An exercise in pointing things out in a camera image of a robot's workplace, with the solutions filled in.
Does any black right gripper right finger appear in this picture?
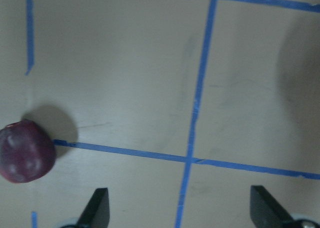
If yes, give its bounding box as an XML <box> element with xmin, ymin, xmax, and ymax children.
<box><xmin>249</xmin><ymin>185</ymin><xmax>295</xmax><ymax>228</ymax></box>

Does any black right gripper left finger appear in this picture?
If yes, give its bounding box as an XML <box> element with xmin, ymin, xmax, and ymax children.
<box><xmin>76</xmin><ymin>188</ymin><xmax>110</xmax><ymax>228</ymax></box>

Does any dark red apple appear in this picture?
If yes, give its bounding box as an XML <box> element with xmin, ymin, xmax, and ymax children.
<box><xmin>0</xmin><ymin>119</ymin><xmax>57</xmax><ymax>184</ymax></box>

